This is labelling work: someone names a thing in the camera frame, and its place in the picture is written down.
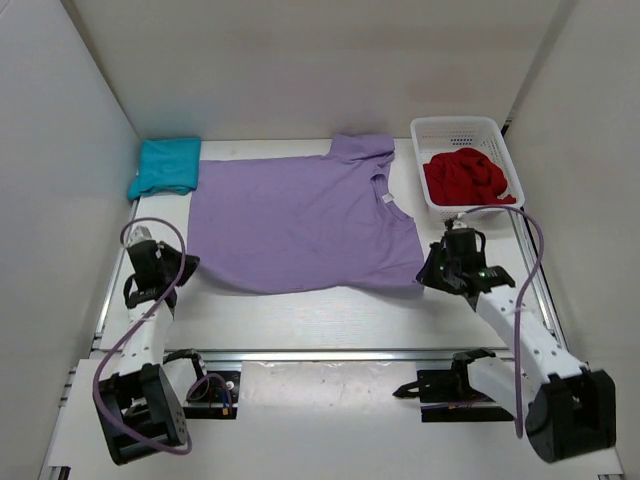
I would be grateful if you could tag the teal t shirt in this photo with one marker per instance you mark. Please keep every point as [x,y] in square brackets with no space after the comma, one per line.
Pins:
[167,165]

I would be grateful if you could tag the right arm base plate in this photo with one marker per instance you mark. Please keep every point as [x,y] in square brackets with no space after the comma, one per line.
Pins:
[443,402]

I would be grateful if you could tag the white plastic basket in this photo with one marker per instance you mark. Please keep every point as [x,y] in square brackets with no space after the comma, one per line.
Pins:
[443,134]

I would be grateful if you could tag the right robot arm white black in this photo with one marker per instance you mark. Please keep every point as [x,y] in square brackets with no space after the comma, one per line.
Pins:
[564,408]

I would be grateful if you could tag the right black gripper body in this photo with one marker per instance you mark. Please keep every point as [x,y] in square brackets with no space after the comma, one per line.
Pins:
[435,273]

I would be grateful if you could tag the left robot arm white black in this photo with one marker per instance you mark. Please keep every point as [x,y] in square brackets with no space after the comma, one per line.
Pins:
[148,387]

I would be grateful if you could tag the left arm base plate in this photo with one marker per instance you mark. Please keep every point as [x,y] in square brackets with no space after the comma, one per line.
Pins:
[212,401]

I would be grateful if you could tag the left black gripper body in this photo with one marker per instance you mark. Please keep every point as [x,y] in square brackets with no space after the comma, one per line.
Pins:
[176,263]

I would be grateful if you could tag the red t shirt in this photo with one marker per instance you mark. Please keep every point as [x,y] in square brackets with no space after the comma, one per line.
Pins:
[466,177]

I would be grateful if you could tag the purple t shirt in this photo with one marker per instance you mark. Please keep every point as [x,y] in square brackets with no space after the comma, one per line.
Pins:
[295,224]

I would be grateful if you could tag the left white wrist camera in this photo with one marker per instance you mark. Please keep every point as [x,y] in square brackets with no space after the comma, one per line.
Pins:
[138,235]

